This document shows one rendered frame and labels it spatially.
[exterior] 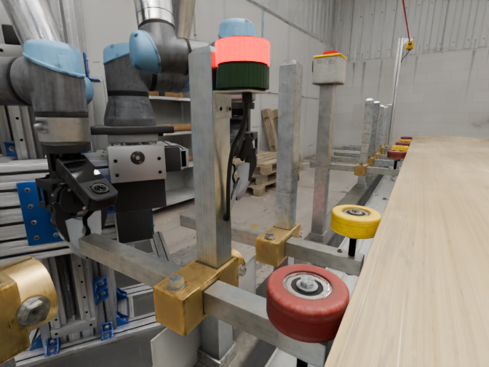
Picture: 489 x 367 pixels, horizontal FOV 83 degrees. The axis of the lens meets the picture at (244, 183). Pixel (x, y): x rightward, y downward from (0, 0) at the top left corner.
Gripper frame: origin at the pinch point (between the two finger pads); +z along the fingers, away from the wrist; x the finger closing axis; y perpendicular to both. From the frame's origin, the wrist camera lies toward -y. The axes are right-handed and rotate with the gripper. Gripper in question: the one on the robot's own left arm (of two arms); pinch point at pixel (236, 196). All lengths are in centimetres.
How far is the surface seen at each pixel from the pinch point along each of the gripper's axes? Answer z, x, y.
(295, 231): 6.7, -13.3, -1.1
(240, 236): 8.6, -1.5, -2.3
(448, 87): -78, -325, 674
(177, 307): 3.8, -1.0, -32.4
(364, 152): 1, -45, 92
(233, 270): 4.1, -5.3, -23.2
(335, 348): -0.5, -17.2, -39.1
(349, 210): -0.9, -22.8, -7.3
